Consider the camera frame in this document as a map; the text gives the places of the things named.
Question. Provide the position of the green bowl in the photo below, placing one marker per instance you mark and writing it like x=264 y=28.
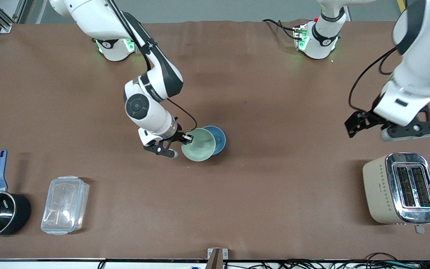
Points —
x=198 y=145

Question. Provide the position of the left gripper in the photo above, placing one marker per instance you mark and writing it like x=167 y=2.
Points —
x=371 y=116

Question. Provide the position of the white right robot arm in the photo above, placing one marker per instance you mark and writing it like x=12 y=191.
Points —
x=151 y=108

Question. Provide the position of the blue bowl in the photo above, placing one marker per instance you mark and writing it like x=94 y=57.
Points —
x=218 y=138

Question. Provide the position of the clear plastic food container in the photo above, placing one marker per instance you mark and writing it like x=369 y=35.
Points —
x=64 y=203

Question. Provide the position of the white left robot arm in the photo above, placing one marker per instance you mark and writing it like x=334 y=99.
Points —
x=424 y=48

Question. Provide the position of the metal table edge bracket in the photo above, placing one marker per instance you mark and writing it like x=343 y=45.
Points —
x=217 y=257

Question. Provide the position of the beige chrome toaster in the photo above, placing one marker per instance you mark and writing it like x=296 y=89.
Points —
x=398 y=190

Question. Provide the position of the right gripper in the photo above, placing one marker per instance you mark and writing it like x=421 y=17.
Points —
x=178 y=135

